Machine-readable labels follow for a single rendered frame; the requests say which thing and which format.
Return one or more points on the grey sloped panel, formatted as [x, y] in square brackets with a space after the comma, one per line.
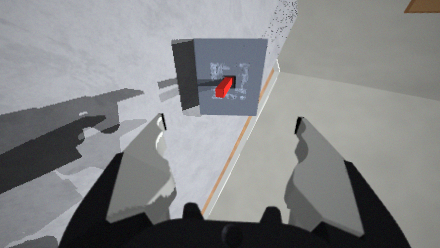
[241, 58]

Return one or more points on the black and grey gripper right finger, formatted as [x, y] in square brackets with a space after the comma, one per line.
[329, 197]

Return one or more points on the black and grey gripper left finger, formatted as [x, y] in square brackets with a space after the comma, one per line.
[134, 192]

